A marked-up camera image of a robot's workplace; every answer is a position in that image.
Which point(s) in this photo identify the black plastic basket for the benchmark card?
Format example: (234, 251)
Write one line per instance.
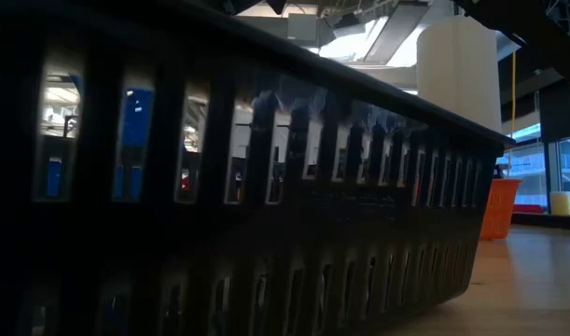
(266, 210)

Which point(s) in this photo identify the orange plastic basket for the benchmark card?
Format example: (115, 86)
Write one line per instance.
(499, 210)

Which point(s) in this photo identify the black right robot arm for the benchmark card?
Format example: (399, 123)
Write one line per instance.
(546, 28)

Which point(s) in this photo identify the white shade table lamp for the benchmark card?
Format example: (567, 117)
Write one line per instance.
(457, 74)

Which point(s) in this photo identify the red flat object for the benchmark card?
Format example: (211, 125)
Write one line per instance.
(529, 208)

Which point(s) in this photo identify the pale yellow roll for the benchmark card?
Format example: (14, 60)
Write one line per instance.
(561, 204)

